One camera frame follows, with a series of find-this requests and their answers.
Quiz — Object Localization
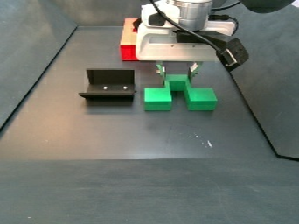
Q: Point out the black angled fixture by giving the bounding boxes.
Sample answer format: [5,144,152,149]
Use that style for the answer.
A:
[79,68,136,99]

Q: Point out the black camera cable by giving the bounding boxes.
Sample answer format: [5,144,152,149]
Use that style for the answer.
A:
[148,0,240,56]

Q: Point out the green U-shaped block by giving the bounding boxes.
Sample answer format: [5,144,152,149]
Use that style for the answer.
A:
[144,74,218,111]

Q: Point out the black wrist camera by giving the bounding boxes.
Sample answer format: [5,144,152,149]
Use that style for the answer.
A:
[176,31,248,72]

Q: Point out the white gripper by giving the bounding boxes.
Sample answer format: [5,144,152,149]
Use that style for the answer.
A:
[135,3,236,87]

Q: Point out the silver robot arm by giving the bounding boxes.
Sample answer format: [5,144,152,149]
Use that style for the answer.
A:
[135,0,238,80]

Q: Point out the red base board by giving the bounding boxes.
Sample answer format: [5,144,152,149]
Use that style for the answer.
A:
[119,18,137,61]

